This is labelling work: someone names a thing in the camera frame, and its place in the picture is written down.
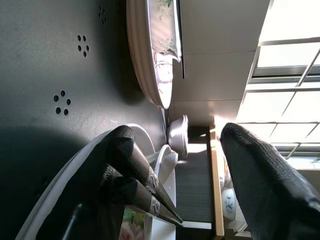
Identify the small white ceramic bowl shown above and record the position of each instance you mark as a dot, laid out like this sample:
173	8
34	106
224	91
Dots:
167	160

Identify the pink floral plate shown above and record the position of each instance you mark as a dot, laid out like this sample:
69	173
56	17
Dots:
132	227

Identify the light wooden board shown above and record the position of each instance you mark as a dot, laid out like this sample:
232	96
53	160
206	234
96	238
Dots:
215	175

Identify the black perforated metal panel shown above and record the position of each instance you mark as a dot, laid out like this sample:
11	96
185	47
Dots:
37	75

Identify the white window frame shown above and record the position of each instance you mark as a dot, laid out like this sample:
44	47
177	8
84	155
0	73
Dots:
275	87

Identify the white ceramic plate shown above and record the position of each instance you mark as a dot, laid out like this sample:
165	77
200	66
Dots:
146	142

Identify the white oval floral dish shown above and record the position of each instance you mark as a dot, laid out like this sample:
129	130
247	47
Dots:
140	50

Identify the dark grey ribbed mat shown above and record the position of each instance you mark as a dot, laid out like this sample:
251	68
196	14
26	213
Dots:
195	187

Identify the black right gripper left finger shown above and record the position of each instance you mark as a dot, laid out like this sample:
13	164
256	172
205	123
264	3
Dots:
82	190

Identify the white plastic dish rack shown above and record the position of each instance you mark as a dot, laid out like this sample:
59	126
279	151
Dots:
162	230

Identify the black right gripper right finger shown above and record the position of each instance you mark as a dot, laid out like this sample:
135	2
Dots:
270	195

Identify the white cup blue flowers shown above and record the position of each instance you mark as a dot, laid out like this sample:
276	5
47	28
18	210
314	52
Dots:
228	202

